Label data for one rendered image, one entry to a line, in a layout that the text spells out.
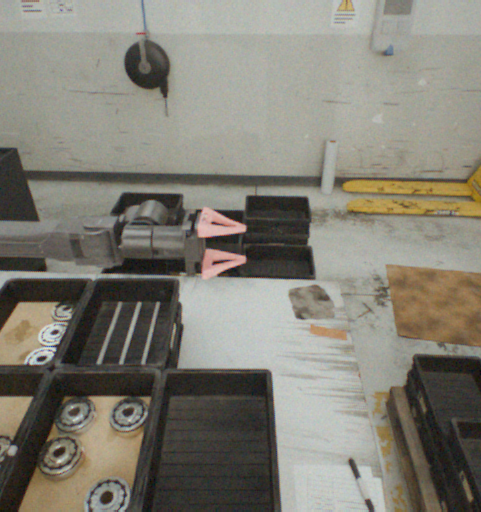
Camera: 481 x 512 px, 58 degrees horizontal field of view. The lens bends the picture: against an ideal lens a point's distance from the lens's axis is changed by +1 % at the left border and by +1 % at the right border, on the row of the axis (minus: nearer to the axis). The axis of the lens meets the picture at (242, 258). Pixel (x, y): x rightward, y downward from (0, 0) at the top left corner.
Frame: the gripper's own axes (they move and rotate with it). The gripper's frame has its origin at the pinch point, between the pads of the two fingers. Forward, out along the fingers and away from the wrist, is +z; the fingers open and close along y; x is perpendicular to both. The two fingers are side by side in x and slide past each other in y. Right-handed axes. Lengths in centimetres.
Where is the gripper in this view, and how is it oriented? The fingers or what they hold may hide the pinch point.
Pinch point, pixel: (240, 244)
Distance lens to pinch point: 72.3
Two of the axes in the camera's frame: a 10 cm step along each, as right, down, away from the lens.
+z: 10.0, 0.3, -0.5
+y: 0.0, 8.2, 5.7
